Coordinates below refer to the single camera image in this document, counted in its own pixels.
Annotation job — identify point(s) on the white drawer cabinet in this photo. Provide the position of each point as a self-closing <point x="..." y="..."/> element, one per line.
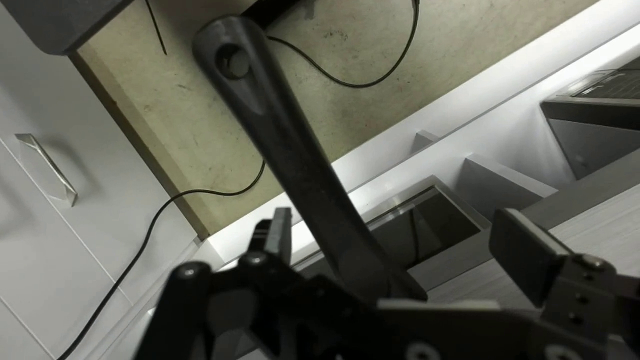
<point x="66" y="266"/>

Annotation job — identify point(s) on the white sink counter unit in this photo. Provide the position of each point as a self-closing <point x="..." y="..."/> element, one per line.
<point x="467" y="112"/>

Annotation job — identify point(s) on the dark grey base block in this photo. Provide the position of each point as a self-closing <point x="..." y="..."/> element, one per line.
<point x="61" y="22"/>

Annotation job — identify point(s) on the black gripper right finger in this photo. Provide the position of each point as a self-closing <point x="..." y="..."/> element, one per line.
<point x="526" y="261"/>

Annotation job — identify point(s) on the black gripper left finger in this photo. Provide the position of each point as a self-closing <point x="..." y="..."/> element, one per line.
<point x="272" y="232"/>

